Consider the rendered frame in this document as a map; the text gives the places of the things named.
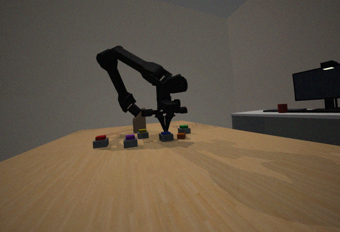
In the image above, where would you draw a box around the yellow button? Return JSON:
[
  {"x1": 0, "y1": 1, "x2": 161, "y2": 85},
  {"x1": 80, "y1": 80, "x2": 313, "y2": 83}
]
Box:
[{"x1": 137, "y1": 129, "x2": 149, "y2": 139}]

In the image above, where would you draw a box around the red button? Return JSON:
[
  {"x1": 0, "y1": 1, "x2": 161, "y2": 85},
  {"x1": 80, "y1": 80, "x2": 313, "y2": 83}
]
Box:
[{"x1": 93, "y1": 135, "x2": 109, "y2": 148}]

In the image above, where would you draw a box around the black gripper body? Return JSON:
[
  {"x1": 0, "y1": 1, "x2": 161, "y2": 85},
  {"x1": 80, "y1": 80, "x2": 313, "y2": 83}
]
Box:
[{"x1": 141, "y1": 94, "x2": 188, "y2": 117}]

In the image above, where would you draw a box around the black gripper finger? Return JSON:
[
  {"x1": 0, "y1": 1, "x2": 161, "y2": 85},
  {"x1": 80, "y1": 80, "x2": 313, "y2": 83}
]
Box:
[
  {"x1": 155, "y1": 116, "x2": 166, "y2": 132},
  {"x1": 165, "y1": 115, "x2": 175, "y2": 132}
]

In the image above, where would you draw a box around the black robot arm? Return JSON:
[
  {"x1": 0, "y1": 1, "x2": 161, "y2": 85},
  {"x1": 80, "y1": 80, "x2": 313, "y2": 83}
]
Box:
[{"x1": 96, "y1": 46, "x2": 188, "y2": 118}]

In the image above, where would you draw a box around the purple button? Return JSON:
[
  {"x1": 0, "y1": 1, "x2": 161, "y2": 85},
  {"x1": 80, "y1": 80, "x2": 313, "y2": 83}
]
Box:
[{"x1": 123, "y1": 134, "x2": 138, "y2": 148}]

